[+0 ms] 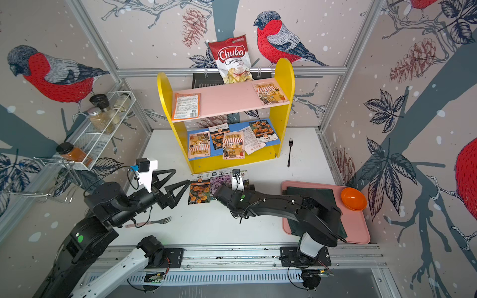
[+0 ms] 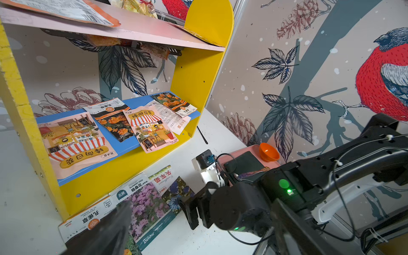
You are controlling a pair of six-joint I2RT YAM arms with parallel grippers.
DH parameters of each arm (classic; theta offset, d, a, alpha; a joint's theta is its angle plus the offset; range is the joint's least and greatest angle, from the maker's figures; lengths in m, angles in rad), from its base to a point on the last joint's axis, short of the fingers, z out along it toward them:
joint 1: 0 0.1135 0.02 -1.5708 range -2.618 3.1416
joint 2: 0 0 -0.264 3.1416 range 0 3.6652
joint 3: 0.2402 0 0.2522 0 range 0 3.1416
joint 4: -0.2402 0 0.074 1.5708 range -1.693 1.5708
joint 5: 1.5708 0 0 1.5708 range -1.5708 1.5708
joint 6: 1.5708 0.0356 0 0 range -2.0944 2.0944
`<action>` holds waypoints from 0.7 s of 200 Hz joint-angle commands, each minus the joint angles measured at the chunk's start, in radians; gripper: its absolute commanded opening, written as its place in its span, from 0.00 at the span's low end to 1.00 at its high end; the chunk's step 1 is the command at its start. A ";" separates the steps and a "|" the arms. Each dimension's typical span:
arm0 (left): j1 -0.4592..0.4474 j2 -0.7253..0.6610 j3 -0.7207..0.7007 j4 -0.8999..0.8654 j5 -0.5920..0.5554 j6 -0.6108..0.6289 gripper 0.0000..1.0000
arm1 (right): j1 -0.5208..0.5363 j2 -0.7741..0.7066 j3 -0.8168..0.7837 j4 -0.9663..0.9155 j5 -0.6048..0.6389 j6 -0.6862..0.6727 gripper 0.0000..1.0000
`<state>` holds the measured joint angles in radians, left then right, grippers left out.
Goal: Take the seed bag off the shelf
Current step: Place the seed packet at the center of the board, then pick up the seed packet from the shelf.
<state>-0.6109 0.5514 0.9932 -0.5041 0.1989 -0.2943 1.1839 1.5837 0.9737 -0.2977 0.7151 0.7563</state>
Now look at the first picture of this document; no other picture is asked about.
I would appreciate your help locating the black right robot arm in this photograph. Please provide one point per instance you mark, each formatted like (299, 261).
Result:
(320, 220)

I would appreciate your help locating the pink handled fork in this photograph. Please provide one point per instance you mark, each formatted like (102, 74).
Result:
(142, 224)

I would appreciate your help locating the pink shop seed bag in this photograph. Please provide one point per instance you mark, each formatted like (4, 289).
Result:
(233, 146)

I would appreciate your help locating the orange back-side seed bag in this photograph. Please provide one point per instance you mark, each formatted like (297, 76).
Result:
(187, 106)

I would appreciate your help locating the shop picture seed bag top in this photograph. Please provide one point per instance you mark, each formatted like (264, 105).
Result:
(269, 94)

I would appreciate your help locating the red Chuba chips bag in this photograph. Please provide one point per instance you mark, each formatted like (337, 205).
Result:
(232, 59)

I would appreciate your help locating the large shop seed bag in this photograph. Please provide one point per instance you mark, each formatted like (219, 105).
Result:
(199, 145)

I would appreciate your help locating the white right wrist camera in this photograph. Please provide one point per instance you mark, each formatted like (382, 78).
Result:
(237, 181)

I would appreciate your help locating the black lid spice jar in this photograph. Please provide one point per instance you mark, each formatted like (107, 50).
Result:
(101, 101)

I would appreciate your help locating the black fork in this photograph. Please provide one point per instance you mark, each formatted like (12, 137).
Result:
(290, 144)

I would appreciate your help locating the white text seed bag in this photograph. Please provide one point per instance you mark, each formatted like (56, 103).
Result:
(251, 143)

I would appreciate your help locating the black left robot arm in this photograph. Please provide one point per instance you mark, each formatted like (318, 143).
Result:
(109, 208)

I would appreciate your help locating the beige spice jar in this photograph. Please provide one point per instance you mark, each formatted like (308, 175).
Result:
(100, 120)

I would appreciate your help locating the blue flower seed bag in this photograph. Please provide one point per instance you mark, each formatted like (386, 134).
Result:
(244, 180)

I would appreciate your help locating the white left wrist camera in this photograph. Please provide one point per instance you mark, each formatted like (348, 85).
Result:
(143, 170)

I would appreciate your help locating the marigold seed bag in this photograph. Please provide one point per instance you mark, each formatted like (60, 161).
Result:
(200, 189)
(217, 135)
(263, 131)

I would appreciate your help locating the purple flower seed bag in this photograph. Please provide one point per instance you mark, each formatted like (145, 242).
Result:
(219, 178)

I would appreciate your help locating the orange spice jar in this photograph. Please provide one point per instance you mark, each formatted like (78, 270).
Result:
(71, 152)

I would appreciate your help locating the yellow wooden shelf unit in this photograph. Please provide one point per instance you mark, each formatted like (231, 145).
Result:
(228, 99)

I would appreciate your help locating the dark green cloth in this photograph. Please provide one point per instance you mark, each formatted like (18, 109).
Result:
(293, 227)

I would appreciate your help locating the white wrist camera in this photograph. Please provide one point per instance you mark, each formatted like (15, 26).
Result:
(143, 170)
(237, 181)

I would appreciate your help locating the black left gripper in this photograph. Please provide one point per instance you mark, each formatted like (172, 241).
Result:
(169, 198)

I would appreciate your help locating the pink tray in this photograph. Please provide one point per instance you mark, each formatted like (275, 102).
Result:
(353, 221)

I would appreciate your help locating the white wire spice rack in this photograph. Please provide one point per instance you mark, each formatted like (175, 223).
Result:
(93, 142)

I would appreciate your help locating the orange bowl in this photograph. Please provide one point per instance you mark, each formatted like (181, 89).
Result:
(353, 199)

